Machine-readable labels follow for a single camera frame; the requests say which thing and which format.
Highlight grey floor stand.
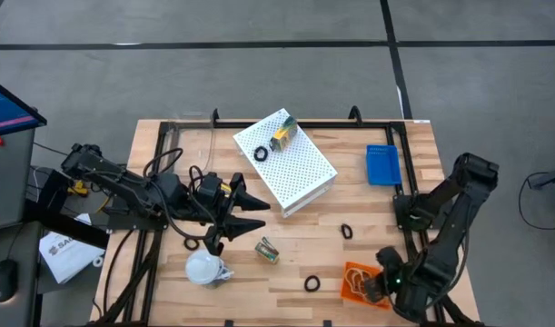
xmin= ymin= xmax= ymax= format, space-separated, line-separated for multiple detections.
xmin=526 ymin=162 xmax=555 ymax=192

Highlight black metal table frame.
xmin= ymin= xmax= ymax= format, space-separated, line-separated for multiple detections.
xmin=88 ymin=106 xmax=483 ymax=327

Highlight orange plastic basket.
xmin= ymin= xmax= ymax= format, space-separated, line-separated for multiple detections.
xmin=340 ymin=260 xmax=394 ymax=312

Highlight blue screen monitor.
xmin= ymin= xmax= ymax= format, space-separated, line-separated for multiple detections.
xmin=0 ymin=74 xmax=48 ymax=139

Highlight black computer mouse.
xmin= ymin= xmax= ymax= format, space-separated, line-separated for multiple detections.
xmin=0 ymin=258 xmax=20 ymax=304

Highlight yellow wire connector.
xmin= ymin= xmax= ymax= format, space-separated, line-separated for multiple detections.
xmin=67 ymin=179 xmax=90 ymax=197

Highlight black equipment box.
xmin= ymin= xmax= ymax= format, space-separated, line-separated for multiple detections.
xmin=29 ymin=167 xmax=74 ymax=214

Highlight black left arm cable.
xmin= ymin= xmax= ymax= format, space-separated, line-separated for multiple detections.
xmin=143 ymin=147 xmax=185 ymax=179

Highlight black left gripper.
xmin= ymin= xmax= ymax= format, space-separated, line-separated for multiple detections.
xmin=183 ymin=172 xmax=272 ymax=255

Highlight black floor cable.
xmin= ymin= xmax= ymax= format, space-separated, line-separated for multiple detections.
xmin=518 ymin=170 xmax=555 ymax=232

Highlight white perforated shelf riser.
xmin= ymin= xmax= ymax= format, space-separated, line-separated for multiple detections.
xmin=233 ymin=107 xmax=340 ymax=219

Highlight grey cabinet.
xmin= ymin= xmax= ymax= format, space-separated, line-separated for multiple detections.
xmin=0 ymin=128 xmax=36 ymax=232

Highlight white printed booklet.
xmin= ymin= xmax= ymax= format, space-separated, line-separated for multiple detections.
xmin=38 ymin=213 xmax=106 ymax=285

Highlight blue plastic basket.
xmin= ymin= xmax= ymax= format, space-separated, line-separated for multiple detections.
xmin=365 ymin=144 xmax=403 ymax=187

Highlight clear plastic bin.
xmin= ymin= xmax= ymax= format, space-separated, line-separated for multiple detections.
xmin=166 ymin=112 xmax=215 ymax=172

